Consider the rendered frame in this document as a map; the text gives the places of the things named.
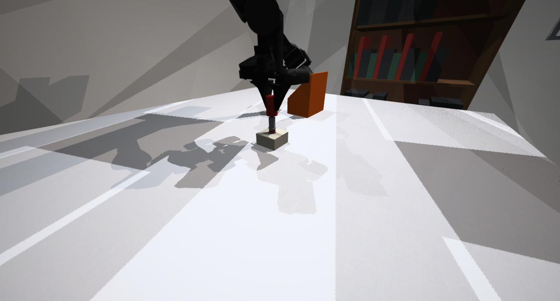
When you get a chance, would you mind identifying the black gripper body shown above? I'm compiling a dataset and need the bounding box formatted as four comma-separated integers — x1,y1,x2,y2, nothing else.
254,40,310,85

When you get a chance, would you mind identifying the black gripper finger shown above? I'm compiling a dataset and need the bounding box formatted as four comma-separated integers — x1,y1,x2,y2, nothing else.
269,83,291,111
250,80,273,108

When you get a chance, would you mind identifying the red translucent cap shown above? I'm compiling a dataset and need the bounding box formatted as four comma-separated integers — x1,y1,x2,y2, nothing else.
266,95,278,117

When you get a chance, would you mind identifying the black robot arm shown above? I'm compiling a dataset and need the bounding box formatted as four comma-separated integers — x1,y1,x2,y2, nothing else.
229,0,313,81

